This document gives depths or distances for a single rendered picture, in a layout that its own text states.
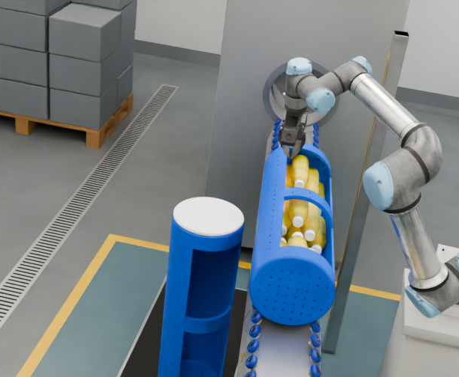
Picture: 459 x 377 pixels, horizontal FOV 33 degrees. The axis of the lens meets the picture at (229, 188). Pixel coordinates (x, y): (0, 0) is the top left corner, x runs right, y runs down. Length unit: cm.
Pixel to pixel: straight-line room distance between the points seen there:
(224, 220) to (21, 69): 304
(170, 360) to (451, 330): 131
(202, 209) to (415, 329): 102
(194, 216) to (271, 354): 70
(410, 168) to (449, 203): 369
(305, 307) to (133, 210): 255
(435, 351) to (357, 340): 169
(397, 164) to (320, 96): 35
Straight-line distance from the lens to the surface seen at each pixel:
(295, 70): 234
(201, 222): 295
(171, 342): 326
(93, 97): 557
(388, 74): 330
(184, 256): 297
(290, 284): 254
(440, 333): 247
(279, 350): 258
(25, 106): 582
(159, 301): 397
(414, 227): 215
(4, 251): 459
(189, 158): 568
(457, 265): 232
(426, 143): 210
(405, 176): 205
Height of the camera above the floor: 260
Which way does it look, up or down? 29 degrees down
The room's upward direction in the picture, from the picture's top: 7 degrees clockwise
